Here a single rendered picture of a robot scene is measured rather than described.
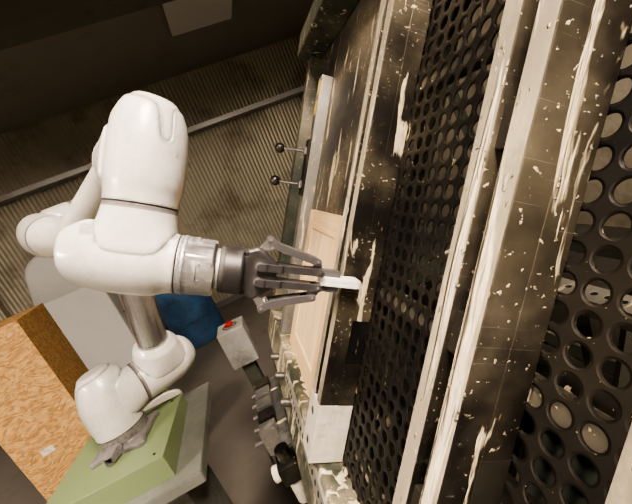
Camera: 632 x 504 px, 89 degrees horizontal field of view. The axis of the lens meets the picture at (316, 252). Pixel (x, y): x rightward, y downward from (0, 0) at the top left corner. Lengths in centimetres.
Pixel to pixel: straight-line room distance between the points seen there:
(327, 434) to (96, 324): 397
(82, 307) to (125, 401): 322
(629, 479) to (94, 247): 53
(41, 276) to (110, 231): 411
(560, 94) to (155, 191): 45
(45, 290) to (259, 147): 309
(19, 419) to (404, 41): 282
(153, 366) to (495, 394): 115
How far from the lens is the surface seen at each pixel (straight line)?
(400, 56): 64
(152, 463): 124
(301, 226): 120
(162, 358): 132
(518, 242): 30
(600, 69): 35
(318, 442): 73
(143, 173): 50
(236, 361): 154
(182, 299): 394
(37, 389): 281
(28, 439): 295
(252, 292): 53
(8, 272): 563
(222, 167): 489
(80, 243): 52
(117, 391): 133
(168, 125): 53
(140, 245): 49
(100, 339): 457
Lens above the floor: 145
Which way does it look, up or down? 15 degrees down
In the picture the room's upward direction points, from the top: 22 degrees counter-clockwise
